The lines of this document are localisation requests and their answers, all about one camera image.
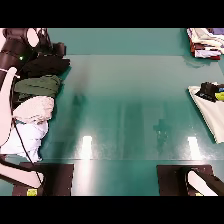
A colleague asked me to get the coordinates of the pink garment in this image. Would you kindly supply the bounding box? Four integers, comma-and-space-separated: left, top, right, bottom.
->
12, 95, 56, 125

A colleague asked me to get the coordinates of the green garment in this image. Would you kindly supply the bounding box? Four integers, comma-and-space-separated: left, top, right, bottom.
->
13, 74, 63, 100

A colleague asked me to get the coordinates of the small black garment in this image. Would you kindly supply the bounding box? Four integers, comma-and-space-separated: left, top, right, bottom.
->
194, 81, 222, 103

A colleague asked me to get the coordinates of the yellow garment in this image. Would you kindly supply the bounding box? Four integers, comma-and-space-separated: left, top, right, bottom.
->
214, 91, 224, 102

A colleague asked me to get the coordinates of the red folded garment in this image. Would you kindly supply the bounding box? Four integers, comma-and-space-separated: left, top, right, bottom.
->
190, 42, 222, 61

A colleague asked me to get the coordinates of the cream folded garment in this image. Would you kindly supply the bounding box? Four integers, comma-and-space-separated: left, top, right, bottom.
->
186, 27, 224, 51

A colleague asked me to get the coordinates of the purple garment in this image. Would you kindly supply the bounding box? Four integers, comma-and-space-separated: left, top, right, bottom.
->
210, 27, 224, 37

